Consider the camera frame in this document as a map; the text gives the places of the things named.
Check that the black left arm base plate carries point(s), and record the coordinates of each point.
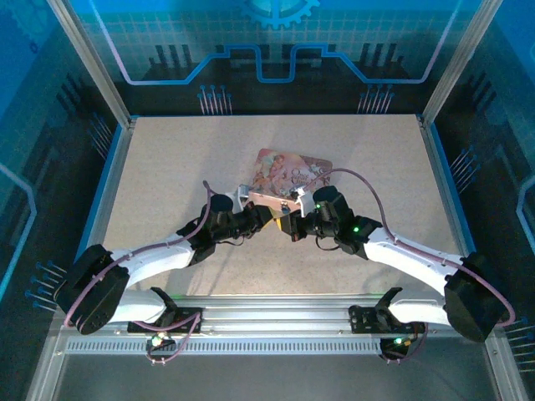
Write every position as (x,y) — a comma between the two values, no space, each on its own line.
(184,317)

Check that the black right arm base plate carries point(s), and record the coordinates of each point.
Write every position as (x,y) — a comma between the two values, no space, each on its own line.
(368,317)

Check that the aluminium right side rail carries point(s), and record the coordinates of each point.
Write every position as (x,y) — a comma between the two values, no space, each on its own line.
(436,167)

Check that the aluminium left side rail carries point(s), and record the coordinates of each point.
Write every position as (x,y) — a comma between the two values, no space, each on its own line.
(118,167)

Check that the aluminium frame post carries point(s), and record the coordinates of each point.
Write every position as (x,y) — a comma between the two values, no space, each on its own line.
(457,62)
(94,62)

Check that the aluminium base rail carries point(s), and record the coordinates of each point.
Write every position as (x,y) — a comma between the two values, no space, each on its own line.
(271,313)

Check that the aluminium right frame post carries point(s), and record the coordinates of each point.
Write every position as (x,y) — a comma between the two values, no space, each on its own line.
(457,62)

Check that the pink printed tin box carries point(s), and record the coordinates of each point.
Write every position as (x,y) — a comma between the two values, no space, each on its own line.
(288,171)

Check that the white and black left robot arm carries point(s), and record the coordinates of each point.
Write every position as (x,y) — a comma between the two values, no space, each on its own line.
(154,259)

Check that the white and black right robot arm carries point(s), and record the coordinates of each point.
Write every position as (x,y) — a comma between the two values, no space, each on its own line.
(409,259)

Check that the aluminium left frame post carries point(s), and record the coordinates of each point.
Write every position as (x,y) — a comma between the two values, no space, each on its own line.
(94,62)

